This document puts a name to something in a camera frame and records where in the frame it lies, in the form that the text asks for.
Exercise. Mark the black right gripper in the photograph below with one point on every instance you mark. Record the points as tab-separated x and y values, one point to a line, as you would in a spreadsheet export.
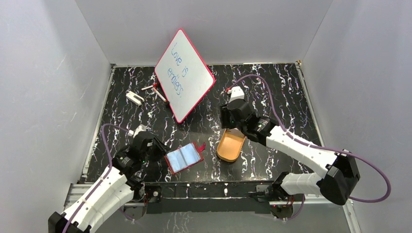
224	115

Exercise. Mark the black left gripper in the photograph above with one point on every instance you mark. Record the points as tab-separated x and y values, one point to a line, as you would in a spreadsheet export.
157	147

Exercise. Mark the red leather card holder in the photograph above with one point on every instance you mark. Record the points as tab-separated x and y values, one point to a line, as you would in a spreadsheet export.
184	157

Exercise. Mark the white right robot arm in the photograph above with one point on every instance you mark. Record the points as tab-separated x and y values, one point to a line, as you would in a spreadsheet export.
334	175

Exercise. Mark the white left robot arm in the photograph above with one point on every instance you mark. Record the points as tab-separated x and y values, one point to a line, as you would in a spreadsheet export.
118	185

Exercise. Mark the orange oval tray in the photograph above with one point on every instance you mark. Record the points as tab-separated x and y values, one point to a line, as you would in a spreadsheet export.
230	145

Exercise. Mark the white whiteboard eraser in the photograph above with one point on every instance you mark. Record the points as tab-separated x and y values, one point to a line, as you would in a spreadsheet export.
133	97

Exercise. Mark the red capped marker pen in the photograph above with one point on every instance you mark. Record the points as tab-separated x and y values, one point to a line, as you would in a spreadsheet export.
149	87

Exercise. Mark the pink framed whiteboard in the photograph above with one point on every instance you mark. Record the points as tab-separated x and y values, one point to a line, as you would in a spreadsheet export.
183	76

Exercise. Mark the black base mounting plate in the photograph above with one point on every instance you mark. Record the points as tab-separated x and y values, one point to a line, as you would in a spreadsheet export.
236	196

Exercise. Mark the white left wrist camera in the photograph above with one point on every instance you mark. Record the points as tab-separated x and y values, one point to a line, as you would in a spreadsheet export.
134	133

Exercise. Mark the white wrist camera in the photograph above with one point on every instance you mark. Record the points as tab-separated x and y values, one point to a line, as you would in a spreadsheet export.
235	93
134	133

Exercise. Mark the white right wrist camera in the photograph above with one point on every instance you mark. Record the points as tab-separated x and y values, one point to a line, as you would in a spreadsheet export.
235	93

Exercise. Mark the aluminium rail frame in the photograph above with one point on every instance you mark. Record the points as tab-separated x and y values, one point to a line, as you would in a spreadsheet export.
334	172

